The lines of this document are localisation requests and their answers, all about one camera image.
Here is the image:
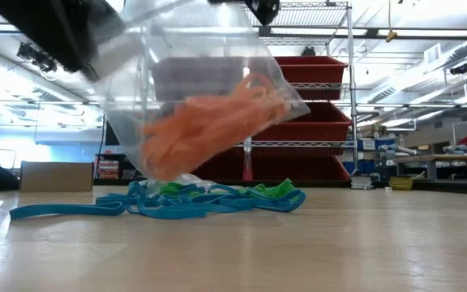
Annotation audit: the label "clear plastic zip bag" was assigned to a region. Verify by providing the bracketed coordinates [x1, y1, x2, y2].
[148, 172, 214, 190]
[91, 0, 311, 183]

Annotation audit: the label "blue rubber band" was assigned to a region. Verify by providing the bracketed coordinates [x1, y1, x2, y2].
[9, 201, 127, 221]
[138, 200, 218, 221]
[216, 184, 307, 213]
[95, 180, 153, 216]
[204, 182, 255, 206]

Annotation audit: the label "black ceiling-mounted device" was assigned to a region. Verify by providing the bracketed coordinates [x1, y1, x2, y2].
[15, 41, 59, 74]

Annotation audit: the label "black monitor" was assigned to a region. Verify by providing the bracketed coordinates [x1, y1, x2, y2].
[104, 121, 122, 147]

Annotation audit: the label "small cardboard box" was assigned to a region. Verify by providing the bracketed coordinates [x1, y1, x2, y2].
[19, 161, 96, 193]

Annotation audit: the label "red and white boxes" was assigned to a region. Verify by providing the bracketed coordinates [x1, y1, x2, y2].
[96, 159, 120, 180]

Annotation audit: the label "blue storage bins stack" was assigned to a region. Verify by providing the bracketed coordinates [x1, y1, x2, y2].
[341, 139, 381, 176]

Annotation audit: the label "wooden top workbench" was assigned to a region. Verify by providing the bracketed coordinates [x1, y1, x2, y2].
[393, 152, 467, 183]

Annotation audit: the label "chrome wire shelving rack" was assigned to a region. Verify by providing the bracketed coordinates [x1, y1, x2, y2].
[137, 0, 360, 183]

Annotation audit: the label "black hanging cable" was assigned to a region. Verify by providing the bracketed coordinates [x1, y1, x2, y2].
[94, 115, 107, 180]

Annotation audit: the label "yellow pendant cable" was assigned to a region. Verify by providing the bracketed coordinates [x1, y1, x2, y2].
[385, 0, 400, 44]

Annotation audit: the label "yellow wire spool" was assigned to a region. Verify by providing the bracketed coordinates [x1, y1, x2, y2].
[387, 174, 416, 191]

